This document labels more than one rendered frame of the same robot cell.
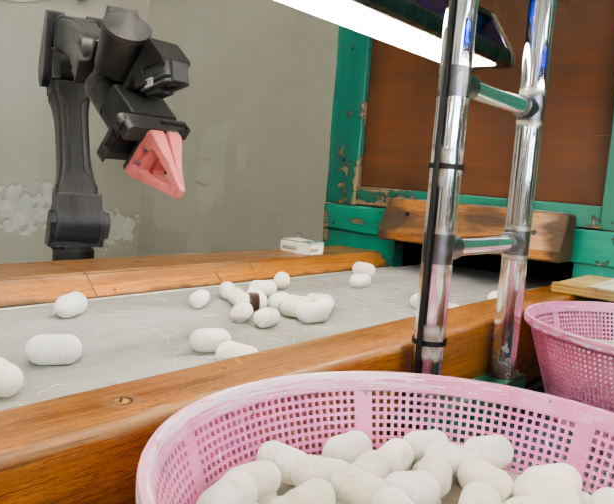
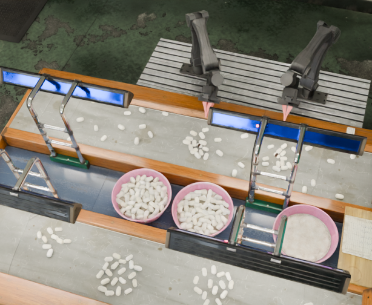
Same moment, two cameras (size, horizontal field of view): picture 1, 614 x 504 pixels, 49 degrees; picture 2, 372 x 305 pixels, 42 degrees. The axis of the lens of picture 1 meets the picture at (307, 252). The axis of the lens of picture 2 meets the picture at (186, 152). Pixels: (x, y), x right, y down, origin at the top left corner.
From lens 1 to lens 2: 2.01 m
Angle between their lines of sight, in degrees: 75
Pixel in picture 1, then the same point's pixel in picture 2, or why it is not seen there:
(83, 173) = (312, 72)
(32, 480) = (185, 178)
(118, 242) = not seen: outside the picture
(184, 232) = not seen: outside the picture
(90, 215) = (308, 85)
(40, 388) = (210, 160)
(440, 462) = (215, 207)
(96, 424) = (193, 177)
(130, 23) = (288, 78)
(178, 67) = (288, 98)
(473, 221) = not seen: outside the picture
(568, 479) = (222, 219)
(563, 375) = not seen: hidden behind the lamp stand
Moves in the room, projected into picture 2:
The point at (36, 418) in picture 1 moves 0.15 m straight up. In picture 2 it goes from (191, 172) to (189, 154)
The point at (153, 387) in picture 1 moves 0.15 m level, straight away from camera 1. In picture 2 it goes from (206, 175) to (232, 158)
